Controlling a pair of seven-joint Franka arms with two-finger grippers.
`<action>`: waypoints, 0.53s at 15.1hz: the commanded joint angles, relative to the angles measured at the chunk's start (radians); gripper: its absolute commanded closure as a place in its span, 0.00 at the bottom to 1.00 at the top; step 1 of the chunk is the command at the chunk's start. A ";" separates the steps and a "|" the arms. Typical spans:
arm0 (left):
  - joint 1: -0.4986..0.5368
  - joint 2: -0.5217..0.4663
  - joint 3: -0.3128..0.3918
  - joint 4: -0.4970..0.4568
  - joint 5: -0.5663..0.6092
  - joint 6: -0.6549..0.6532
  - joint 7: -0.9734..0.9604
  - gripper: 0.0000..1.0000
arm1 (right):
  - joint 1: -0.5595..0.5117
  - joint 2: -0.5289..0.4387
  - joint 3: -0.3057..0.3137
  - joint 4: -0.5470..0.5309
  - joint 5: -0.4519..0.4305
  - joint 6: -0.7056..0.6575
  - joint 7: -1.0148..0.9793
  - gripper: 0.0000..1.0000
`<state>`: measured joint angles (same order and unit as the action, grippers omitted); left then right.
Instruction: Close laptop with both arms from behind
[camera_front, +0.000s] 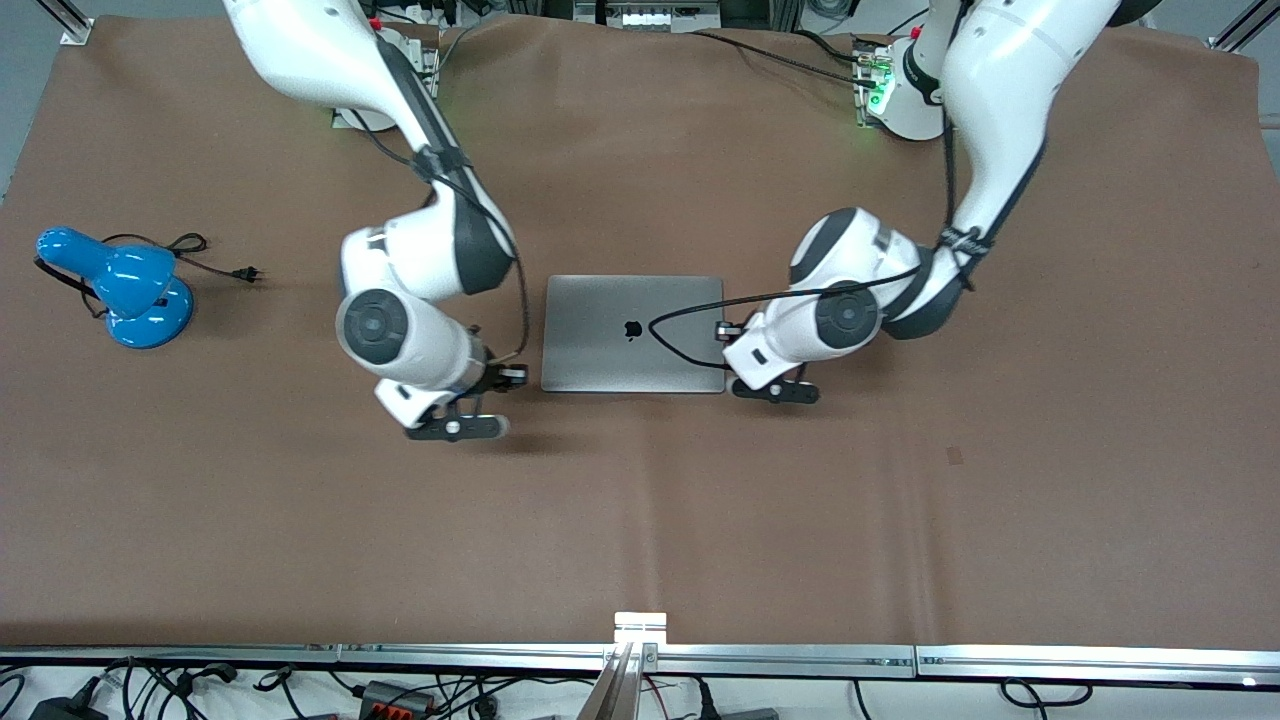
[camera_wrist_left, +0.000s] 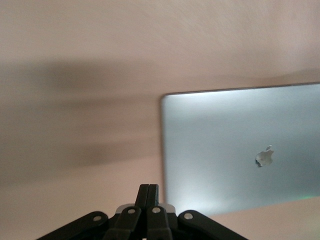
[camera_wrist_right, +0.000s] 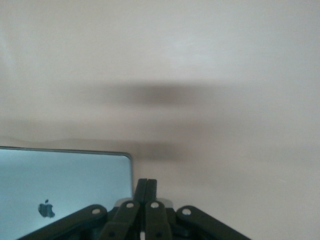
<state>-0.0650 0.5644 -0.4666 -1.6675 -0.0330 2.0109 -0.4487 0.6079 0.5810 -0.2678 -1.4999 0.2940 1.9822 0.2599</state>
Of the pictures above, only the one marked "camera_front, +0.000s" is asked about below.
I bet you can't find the black cable on mat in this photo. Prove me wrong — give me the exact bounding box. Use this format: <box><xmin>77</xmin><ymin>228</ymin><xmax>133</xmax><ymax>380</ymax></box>
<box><xmin>690</xmin><ymin>30</ymin><xmax>873</xmax><ymax>87</ymax></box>

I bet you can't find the aluminium table edge rail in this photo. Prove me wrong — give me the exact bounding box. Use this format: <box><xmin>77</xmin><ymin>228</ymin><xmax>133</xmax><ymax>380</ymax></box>
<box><xmin>0</xmin><ymin>644</ymin><xmax>342</xmax><ymax>668</ymax></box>
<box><xmin>914</xmin><ymin>646</ymin><xmax>1280</xmax><ymax>690</ymax></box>
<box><xmin>339</xmin><ymin>644</ymin><xmax>917</xmax><ymax>679</ymax></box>

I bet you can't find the black lamp power cord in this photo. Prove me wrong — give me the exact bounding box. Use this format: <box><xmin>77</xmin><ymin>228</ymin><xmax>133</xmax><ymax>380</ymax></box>
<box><xmin>35</xmin><ymin>233</ymin><xmax>265</xmax><ymax>321</ymax></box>

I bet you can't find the silver grey laptop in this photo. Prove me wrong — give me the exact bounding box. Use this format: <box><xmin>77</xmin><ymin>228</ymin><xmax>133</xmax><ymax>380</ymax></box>
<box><xmin>541</xmin><ymin>275</ymin><xmax>727</xmax><ymax>395</ymax></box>

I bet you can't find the brown table mat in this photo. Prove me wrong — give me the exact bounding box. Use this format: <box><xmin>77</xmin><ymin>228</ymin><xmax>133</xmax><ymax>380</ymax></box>
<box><xmin>0</xmin><ymin>14</ymin><xmax>1280</xmax><ymax>649</ymax></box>

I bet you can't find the black floor cable bundle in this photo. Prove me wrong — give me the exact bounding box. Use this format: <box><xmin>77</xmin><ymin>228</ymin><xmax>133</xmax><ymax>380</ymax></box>
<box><xmin>100</xmin><ymin>658</ymin><xmax>241</xmax><ymax>720</ymax></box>

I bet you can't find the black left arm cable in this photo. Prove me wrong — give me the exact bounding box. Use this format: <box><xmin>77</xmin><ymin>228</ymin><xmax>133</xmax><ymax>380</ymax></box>
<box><xmin>648</xmin><ymin>30</ymin><xmax>991</xmax><ymax>371</ymax></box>

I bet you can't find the silver metal bracket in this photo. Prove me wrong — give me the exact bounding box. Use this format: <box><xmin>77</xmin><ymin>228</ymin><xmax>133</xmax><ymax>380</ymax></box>
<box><xmin>613</xmin><ymin>611</ymin><xmax>668</xmax><ymax>649</ymax></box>

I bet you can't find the blue desk lamp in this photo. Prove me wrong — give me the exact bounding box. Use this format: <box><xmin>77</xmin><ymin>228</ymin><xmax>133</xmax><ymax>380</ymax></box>
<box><xmin>36</xmin><ymin>228</ymin><xmax>195</xmax><ymax>350</ymax></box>

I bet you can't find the black power adapter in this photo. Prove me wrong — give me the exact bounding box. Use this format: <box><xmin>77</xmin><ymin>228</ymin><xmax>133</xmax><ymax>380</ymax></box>
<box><xmin>28</xmin><ymin>690</ymin><xmax>109</xmax><ymax>720</ymax></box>

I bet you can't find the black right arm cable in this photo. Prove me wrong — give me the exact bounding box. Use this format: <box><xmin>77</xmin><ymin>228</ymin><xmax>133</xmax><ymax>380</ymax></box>
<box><xmin>345</xmin><ymin>100</ymin><xmax>531</xmax><ymax>363</ymax></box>

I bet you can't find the grey orange connector block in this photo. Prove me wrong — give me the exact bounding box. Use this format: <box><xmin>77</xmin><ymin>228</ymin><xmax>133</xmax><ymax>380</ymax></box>
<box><xmin>358</xmin><ymin>680</ymin><xmax>438</xmax><ymax>717</ymax></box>

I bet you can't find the grey equipment box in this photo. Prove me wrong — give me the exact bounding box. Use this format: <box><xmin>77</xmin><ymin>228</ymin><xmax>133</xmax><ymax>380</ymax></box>
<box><xmin>573</xmin><ymin>0</ymin><xmax>723</xmax><ymax>33</ymax></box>

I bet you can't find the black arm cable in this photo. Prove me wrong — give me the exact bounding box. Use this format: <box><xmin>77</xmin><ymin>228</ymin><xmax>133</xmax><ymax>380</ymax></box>
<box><xmin>648</xmin><ymin>30</ymin><xmax>991</xmax><ymax>371</ymax></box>
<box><xmin>345</xmin><ymin>100</ymin><xmax>531</xmax><ymax>363</ymax></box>

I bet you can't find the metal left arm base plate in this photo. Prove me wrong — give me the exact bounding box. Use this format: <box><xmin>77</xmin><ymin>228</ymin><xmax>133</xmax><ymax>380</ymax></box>
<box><xmin>851</xmin><ymin>34</ymin><xmax>898</xmax><ymax>129</ymax></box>

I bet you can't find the black floor cable loop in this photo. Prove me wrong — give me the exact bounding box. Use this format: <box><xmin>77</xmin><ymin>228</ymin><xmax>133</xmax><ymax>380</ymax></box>
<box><xmin>1000</xmin><ymin>678</ymin><xmax>1097</xmax><ymax>709</ymax></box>

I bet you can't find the aluminium camera post profile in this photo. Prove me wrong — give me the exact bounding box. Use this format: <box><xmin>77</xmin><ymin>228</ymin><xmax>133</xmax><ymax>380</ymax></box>
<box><xmin>597</xmin><ymin>643</ymin><xmax>647</xmax><ymax>720</ymax></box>

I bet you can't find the aluminium corner frame profile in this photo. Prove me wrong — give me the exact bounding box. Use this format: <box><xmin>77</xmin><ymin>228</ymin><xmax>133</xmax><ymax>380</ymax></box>
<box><xmin>38</xmin><ymin>0</ymin><xmax>96</xmax><ymax>47</ymax></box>
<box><xmin>1207</xmin><ymin>0</ymin><xmax>1280</xmax><ymax>53</ymax></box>

